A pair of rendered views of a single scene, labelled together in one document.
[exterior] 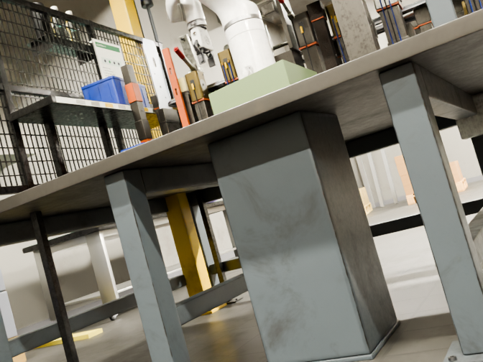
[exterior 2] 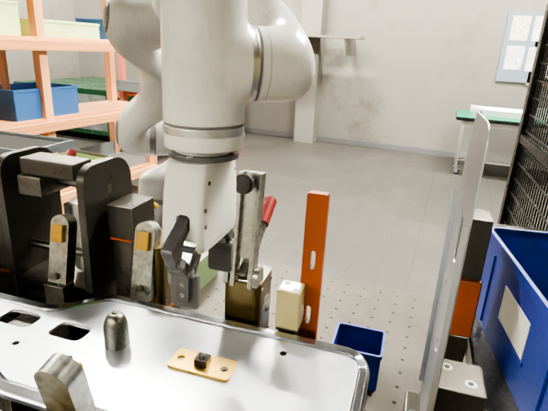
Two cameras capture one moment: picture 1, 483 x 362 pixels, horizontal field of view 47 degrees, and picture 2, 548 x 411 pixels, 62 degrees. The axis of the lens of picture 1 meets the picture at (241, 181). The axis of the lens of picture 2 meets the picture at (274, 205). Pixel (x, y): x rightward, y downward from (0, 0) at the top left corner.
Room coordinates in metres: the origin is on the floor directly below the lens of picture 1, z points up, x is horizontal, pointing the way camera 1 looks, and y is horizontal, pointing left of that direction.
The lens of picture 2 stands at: (2.88, 0.02, 1.39)
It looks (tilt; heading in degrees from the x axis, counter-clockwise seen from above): 19 degrees down; 172
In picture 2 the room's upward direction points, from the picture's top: 3 degrees clockwise
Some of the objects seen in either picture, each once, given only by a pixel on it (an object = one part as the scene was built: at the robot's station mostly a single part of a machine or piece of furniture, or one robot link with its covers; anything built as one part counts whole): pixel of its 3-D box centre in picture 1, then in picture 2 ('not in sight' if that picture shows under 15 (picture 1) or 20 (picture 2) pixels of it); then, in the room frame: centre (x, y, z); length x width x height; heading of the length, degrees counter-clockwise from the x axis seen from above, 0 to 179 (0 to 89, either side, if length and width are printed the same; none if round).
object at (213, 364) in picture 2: not in sight; (202, 361); (2.39, 0.00, 1.01); 0.08 x 0.04 x 0.01; 66
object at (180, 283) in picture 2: (212, 59); (180, 283); (2.45, -0.02, 1.15); 0.03 x 0.03 x 0.07; 66
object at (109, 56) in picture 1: (113, 72); not in sight; (2.71, 0.47, 1.30); 0.23 x 0.02 x 0.31; 156
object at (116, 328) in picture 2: not in sight; (116, 332); (2.34, -0.11, 1.02); 0.03 x 0.03 x 0.07
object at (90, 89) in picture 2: not in sight; (103, 106); (-4.73, -1.77, 0.36); 1.82 x 1.65 x 0.71; 62
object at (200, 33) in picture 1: (200, 39); (204, 192); (2.39, 0.00, 1.23); 0.10 x 0.07 x 0.11; 156
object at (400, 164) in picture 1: (432, 172); not in sight; (8.44, -2.79, 0.36); 1.22 x 0.87 x 0.72; 151
